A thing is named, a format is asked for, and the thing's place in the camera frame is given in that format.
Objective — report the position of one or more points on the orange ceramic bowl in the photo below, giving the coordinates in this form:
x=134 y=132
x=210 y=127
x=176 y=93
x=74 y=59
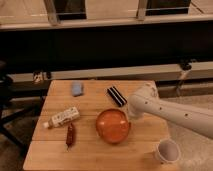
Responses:
x=112 y=126

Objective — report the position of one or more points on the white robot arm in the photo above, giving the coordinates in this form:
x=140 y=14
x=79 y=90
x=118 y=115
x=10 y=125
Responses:
x=146 y=100

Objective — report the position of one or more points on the black striped rectangular block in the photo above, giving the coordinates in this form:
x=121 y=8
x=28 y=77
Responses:
x=116 y=96

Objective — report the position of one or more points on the light blue sponge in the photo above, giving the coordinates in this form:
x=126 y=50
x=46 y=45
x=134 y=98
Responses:
x=77 y=89

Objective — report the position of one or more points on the white labelled bottle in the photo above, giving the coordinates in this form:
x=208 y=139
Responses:
x=62 y=118

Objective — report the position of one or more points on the red chili pepper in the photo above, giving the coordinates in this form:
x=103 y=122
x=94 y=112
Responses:
x=70 y=135

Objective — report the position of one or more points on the black clamp on ledge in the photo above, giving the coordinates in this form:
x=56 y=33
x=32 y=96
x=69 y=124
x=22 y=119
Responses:
x=39 y=76

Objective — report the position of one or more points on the metal window railing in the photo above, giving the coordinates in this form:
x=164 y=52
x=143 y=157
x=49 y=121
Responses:
x=50 y=14

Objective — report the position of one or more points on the white paper cup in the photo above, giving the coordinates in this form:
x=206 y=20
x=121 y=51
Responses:
x=167 y=151

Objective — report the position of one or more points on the black office chair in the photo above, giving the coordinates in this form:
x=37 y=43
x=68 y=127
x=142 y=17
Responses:
x=5 y=101

